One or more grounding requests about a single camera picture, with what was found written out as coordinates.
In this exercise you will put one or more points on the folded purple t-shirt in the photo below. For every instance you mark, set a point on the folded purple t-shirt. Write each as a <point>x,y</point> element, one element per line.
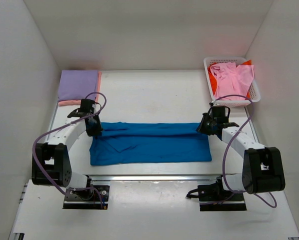
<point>77,85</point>

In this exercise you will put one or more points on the pink t-shirt in basket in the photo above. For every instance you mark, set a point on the pink t-shirt in basket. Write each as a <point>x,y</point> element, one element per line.
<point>232,80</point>

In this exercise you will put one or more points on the orange t-shirt in basket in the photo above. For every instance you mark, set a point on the orange t-shirt in basket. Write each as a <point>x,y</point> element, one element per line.
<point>212,77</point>

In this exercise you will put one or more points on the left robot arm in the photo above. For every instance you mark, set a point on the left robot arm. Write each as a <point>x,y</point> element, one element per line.
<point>50,160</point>

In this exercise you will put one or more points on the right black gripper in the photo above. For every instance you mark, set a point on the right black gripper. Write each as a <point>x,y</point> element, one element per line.
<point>201,128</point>

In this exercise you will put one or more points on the white plastic laundry basket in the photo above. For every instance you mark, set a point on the white plastic laundry basket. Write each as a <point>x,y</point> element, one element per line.
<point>253,92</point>

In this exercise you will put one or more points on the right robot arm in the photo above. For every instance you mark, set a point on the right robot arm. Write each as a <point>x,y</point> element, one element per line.
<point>262,168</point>

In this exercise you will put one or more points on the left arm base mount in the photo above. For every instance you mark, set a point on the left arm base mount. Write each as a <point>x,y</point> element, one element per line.
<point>88,199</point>

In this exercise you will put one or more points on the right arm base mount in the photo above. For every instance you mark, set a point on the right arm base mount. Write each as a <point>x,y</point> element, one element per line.
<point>214,198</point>

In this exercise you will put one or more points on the blue polo t-shirt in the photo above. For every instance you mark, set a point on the blue polo t-shirt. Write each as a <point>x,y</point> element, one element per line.
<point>142,143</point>

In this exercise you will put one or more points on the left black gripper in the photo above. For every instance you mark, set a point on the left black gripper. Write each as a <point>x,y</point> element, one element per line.
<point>96,131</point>

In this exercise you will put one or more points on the folded salmon pink t-shirt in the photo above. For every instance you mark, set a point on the folded salmon pink t-shirt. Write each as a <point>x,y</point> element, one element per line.
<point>67,102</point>

